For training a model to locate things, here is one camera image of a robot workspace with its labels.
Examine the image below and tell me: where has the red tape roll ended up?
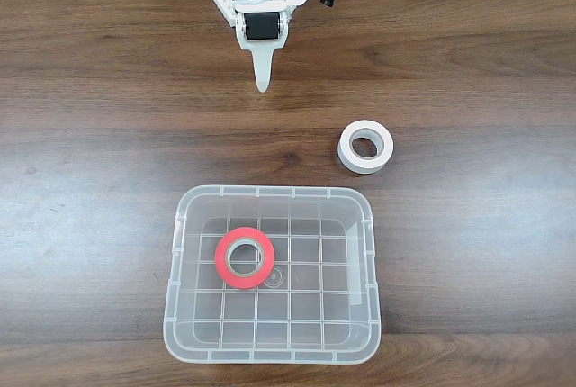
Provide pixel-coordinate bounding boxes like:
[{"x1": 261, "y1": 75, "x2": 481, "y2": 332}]
[{"x1": 214, "y1": 226, "x2": 276, "y2": 291}]

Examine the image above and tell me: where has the clear plastic storage box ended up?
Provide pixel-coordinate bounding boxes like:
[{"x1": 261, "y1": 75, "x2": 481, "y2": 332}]
[{"x1": 162, "y1": 184, "x2": 383, "y2": 365}]

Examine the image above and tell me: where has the white tape roll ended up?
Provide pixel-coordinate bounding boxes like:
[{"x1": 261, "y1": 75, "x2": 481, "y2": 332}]
[{"x1": 337, "y1": 119, "x2": 395, "y2": 176}]

